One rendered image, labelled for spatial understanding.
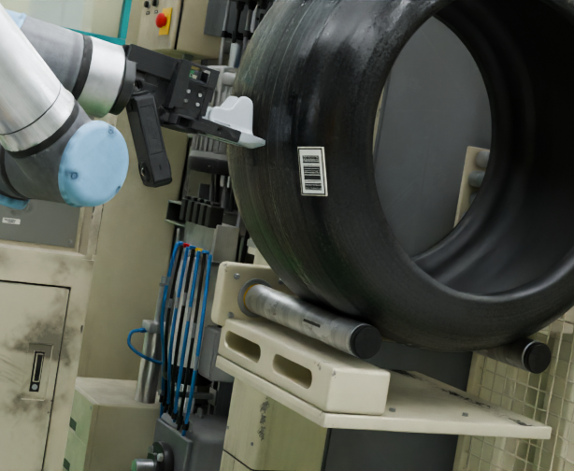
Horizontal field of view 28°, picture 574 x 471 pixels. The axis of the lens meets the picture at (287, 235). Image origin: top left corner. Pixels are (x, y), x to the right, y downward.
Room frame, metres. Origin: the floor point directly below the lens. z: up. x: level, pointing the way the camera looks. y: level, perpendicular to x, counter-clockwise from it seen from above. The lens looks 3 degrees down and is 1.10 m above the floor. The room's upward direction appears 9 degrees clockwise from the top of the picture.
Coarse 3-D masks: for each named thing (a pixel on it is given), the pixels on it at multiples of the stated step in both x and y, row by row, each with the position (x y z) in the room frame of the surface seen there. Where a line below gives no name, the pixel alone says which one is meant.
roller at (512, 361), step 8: (512, 344) 1.64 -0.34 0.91; (520, 344) 1.63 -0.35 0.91; (528, 344) 1.62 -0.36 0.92; (536, 344) 1.62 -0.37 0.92; (544, 344) 1.62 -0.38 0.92; (480, 352) 1.72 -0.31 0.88; (488, 352) 1.69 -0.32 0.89; (496, 352) 1.67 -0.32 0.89; (504, 352) 1.65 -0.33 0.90; (512, 352) 1.64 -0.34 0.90; (520, 352) 1.62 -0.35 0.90; (528, 352) 1.61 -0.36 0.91; (536, 352) 1.62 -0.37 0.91; (544, 352) 1.62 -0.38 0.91; (496, 360) 1.69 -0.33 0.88; (504, 360) 1.66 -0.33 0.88; (512, 360) 1.64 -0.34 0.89; (520, 360) 1.62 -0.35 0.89; (528, 360) 1.61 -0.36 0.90; (536, 360) 1.62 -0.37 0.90; (544, 360) 1.62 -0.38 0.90; (520, 368) 1.64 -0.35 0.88; (528, 368) 1.62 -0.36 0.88; (536, 368) 1.62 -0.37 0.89; (544, 368) 1.62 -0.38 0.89
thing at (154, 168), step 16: (144, 96) 1.41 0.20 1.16; (128, 112) 1.44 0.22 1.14; (144, 112) 1.41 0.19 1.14; (144, 128) 1.41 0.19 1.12; (160, 128) 1.42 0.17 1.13; (144, 144) 1.42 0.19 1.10; (160, 144) 1.42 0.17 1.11; (144, 160) 1.43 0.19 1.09; (160, 160) 1.42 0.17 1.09; (144, 176) 1.43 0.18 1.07; (160, 176) 1.42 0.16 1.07
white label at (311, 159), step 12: (300, 156) 1.44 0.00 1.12; (312, 156) 1.43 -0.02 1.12; (300, 168) 1.44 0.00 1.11; (312, 168) 1.43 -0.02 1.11; (324, 168) 1.42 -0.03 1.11; (300, 180) 1.45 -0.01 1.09; (312, 180) 1.43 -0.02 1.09; (324, 180) 1.42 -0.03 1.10; (312, 192) 1.43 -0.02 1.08; (324, 192) 1.42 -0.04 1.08
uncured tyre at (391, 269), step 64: (320, 0) 1.50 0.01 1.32; (384, 0) 1.45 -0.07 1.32; (448, 0) 1.47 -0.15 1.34; (512, 0) 1.80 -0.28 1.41; (256, 64) 1.57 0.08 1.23; (320, 64) 1.44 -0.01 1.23; (384, 64) 1.44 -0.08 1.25; (512, 64) 1.86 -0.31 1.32; (256, 128) 1.53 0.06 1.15; (320, 128) 1.43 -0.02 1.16; (512, 128) 1.88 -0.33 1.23; (256, 192) 1.55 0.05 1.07; (512, 192) 1.88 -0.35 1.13; (320, 256) 1.47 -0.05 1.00; (384, 256) 1.47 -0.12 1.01; (448, 256) 1.84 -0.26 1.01; (512, 256) 1.84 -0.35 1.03; (384, 320) 1.51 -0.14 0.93; (448, 320) 1.52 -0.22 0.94; (512, 320) 1.56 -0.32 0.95
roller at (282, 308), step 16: (256, 288) 1.77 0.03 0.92; (256, 304) 1.74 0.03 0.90; (272, 304) 1.70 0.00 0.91; (288, 304) 1.66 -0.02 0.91; (304, 304) 1.64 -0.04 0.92; (272, 320) 1.71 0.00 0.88; (288, 320) 1.65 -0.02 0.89; (304, 320) 1.60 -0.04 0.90; (320, 320) 1.57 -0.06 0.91; (336, 320) 1.54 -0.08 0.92; (352, 320) 1.52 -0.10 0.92; (320, 336) 1.57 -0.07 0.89; (336, 336) 1.52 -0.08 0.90; (352, 336) 1.49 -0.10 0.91; (368, 336) 1.49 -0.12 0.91; (352, 352) 1.49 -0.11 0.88; (368, 352) 1.49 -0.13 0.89
